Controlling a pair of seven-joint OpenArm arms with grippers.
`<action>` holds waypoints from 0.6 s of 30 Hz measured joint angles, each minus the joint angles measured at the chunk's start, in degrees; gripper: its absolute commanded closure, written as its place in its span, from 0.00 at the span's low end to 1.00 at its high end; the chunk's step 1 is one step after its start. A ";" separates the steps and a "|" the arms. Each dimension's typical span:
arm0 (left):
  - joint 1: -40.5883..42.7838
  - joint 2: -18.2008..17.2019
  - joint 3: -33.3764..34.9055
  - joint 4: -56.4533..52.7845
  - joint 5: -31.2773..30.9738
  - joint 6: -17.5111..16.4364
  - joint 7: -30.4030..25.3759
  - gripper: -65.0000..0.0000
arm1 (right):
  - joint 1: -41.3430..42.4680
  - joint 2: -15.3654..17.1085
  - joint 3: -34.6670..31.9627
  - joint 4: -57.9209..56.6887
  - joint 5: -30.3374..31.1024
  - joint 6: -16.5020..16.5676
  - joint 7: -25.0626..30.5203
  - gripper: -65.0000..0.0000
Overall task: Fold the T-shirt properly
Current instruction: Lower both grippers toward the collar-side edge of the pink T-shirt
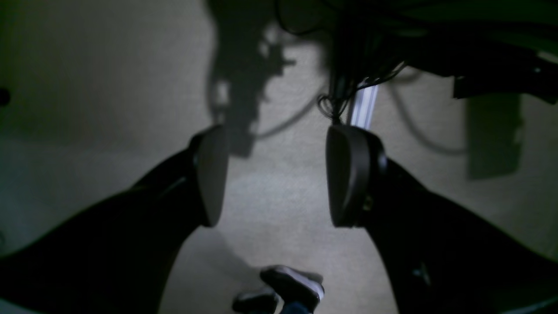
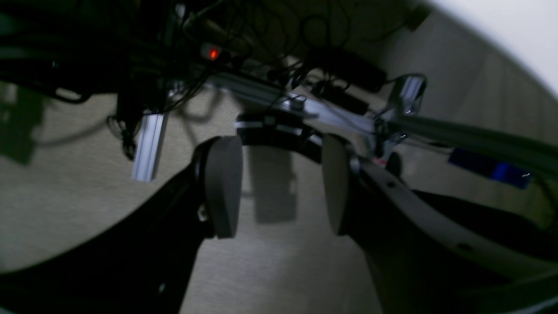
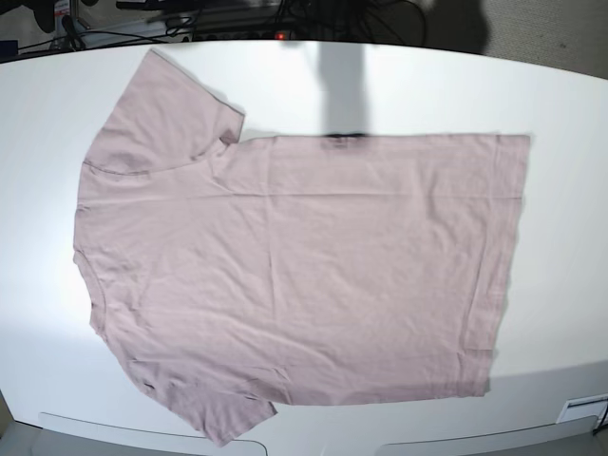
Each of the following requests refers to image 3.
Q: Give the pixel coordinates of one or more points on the pink T-shirt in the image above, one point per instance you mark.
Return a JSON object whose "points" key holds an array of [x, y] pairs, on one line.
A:
{"points": [[228, 276]]}

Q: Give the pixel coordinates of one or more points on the black power strip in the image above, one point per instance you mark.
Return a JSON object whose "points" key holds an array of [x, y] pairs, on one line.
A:
{"points": [[243, 34]]}

